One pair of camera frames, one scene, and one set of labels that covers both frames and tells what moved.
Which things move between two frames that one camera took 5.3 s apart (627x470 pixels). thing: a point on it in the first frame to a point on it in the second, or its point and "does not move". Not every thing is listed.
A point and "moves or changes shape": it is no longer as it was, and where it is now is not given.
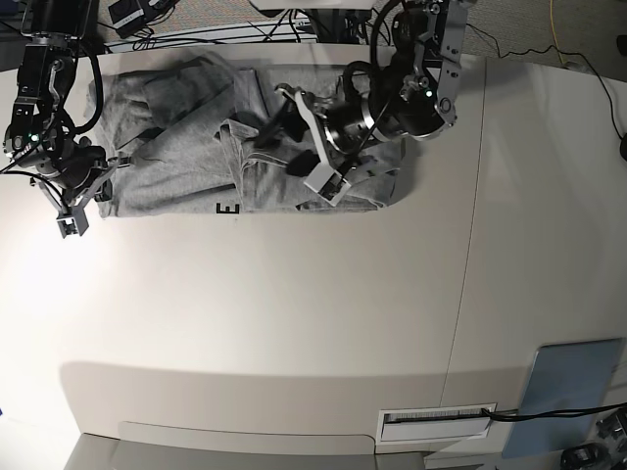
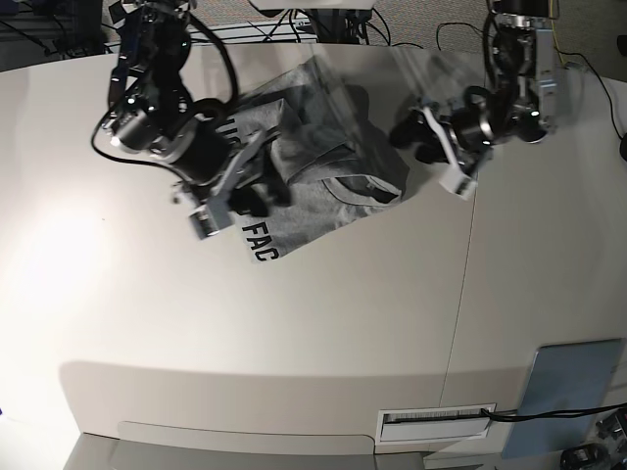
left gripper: (345, 122) to (471, 133)
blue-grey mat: (565, 376) does not move
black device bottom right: (584, 457) does not move
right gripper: (79, 169) to (206, 154)
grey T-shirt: (203, 136) moves or changes shape
